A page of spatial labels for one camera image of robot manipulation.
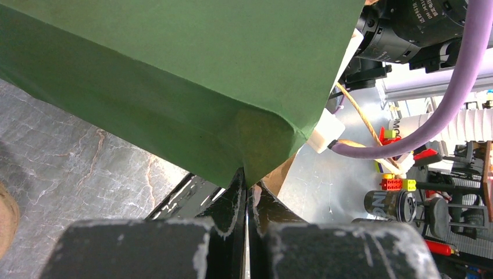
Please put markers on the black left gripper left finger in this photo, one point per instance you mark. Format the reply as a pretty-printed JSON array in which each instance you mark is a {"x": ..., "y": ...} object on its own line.
[{"x": 196, "y": 241}]

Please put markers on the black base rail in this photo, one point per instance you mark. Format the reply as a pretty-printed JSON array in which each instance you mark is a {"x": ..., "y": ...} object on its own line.
[{"x": 191, "y": 196}]

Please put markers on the colourful toy bricks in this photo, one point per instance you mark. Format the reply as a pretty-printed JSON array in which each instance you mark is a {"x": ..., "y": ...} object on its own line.
[{"x": 394, "y": 177}]

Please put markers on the brown cardboard cup carrier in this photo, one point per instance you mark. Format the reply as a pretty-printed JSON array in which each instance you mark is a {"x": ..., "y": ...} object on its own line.
[{"x": 10, "y": 217}]

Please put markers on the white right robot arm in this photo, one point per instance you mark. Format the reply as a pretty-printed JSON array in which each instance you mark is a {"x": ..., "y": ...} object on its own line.
[{"x": 419, "y": 33}]

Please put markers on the green paper bag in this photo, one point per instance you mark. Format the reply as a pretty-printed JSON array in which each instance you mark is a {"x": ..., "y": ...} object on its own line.
[{"x": 210, "y": 86}]

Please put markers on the red handled tool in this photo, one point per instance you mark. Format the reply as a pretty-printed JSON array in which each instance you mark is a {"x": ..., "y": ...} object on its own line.
[{"x": 441, "y": 248}]

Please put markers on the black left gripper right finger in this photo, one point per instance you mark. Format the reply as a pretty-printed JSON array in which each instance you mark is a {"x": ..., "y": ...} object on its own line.
[{"x": 283, "y": 245}]

